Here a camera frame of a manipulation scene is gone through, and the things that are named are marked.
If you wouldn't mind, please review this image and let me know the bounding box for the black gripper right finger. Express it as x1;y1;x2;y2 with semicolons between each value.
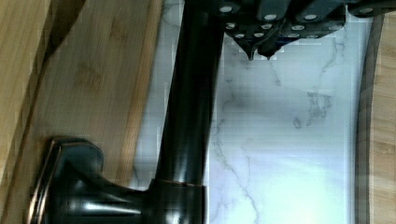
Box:
258;0;395;59

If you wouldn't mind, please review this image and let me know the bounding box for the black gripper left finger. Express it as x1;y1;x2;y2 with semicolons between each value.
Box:
214;0;290;61

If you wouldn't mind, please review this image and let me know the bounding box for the black metal drawer handle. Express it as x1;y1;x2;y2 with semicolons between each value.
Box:
23;0;223;224

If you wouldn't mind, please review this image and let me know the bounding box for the light wooden drawer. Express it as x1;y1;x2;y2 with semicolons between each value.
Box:
0;0;87;224

